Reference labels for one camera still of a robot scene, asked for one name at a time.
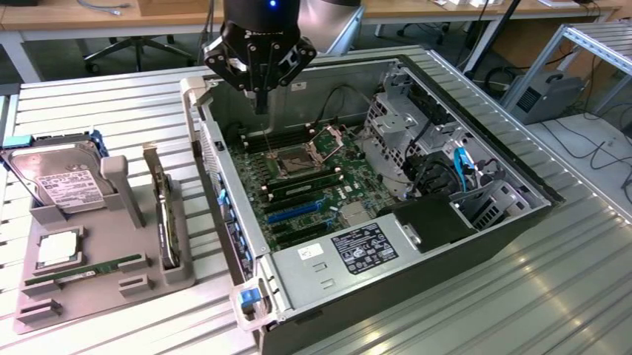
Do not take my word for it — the graphics card with black fan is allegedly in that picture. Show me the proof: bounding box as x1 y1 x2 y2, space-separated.
140 142 182 270

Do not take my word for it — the CPU socket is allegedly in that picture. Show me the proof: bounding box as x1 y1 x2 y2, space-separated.
268 146 327 181

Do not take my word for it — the blue flat wire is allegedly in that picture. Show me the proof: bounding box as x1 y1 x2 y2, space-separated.
451 146 475 194

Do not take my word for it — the long black expansion slot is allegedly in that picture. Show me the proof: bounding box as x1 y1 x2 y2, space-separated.
263 195 320 216

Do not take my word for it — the metal disk bay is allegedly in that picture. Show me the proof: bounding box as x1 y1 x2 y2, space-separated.
448 180 533 231

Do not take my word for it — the blue disk caddy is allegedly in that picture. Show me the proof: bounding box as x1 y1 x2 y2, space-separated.
0 125 110 175

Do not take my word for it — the silver CPU chip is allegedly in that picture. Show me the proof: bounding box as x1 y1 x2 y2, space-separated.
35 231 84 268

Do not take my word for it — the silver hard disk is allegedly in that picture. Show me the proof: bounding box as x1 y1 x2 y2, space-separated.
0 142 113 216

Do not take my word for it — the black plastic fan shroud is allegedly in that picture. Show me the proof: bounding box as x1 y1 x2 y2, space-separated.
376 195 478 254

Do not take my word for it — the green RAM stick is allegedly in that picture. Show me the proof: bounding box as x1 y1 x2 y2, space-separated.
268 173 343 197
22 254 142 286

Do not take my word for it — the black looped cable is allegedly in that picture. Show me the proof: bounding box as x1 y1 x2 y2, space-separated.
315 84 370 126

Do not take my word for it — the green motherboard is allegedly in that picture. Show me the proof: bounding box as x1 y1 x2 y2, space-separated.
224 124 399 252

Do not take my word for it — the silver chipset heat sink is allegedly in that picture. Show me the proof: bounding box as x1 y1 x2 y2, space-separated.
337 204 376 227

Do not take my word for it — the black slanted pole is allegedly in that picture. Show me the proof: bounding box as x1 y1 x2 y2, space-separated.
463 0 522 77

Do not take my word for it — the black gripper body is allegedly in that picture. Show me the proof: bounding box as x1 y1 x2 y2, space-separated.
219 0 303 51

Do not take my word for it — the aluminium frame table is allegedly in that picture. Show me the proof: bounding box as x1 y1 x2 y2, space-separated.
513 20 632 114

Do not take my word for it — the thin locking lever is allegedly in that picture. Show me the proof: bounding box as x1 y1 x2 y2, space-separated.
261 123 276 159

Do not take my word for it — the grey power supply unit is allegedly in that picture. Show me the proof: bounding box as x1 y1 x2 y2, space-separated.
265 213 426 311

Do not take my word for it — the black wire bundle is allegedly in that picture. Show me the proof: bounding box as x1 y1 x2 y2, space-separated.
402 149 467 199

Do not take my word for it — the grey parts rack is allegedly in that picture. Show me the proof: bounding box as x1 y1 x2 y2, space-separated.
11 155 199 336

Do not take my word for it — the black office chair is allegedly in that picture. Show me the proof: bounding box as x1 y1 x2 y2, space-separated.
81 33 197 74
392 21 451 46

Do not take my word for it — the grey network cable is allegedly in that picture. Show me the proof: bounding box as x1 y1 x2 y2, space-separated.
76 0 133 16

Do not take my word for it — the blue case latch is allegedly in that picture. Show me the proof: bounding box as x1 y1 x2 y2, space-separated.
236 287 261 308

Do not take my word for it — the grey controller box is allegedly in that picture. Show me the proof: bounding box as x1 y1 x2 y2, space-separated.
500 71 587 126

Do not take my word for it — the metal socket cover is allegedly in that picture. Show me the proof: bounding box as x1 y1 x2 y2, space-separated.
304 124 349 164

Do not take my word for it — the wooden desk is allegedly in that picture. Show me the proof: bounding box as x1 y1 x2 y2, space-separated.
362 0 623 71
0 0 225 85

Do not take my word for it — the open black PC case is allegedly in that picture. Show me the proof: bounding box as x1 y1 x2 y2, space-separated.
180 54 566 355

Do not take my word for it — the metal drive cage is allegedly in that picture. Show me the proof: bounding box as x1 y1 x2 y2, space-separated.
363 91 448 197

